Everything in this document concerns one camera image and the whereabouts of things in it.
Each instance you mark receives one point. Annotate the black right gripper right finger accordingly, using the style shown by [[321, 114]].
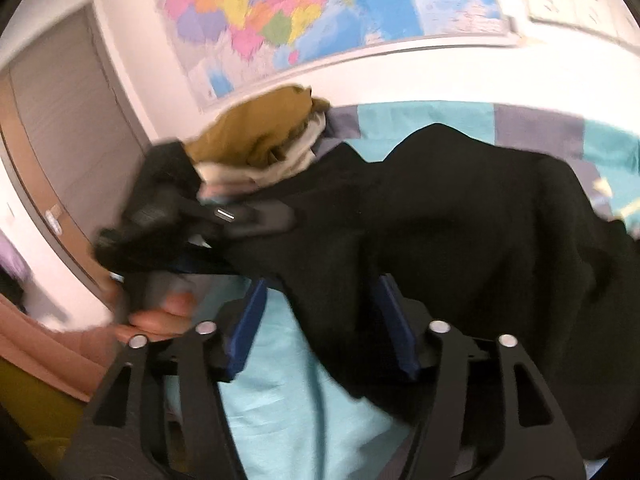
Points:
[[485, 411]]

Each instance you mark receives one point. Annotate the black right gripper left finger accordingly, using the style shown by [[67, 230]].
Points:
[[158, 412]]

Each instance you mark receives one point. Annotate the large black garment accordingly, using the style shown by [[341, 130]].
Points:
[[491, 240]]

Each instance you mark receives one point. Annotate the person's left hand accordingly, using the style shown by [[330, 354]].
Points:
[[172, 318]]

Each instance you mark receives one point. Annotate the olive green folded garment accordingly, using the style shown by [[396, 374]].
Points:
[[254, 132]]

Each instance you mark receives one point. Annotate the grey wooden door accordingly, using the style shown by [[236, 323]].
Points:
[[71, 135]]

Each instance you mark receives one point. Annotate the teal grey bed sheet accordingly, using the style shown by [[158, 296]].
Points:
[[288, 418]]

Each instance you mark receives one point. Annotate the silver door handle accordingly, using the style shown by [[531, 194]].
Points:
[[53, 217]]

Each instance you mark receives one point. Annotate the colourful wall map poster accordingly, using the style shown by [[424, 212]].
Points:
[[225, 46]]

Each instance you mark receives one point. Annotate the white wall socket panel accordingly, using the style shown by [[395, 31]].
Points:
[[610, 19]]

